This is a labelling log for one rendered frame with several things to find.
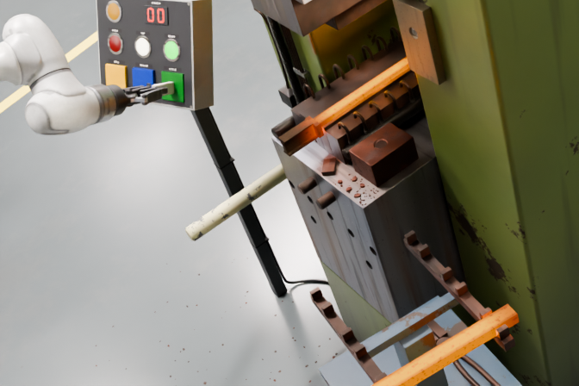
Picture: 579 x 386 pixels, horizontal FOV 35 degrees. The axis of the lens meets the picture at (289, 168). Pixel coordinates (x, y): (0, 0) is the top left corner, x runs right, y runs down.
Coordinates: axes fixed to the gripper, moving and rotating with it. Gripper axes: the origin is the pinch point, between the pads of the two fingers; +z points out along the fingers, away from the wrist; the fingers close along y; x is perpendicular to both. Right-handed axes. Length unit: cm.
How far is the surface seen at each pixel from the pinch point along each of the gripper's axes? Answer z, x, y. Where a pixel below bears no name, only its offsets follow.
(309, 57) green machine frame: 19.6, 8.7, 31.6
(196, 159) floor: 109, -55, -83
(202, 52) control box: 7.3, 9.1, 7.0
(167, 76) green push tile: 3.5, 2.7, -1.5
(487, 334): -38, -24, 105
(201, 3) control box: 7.3, 21.4, 7.0
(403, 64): 20, 10, 58
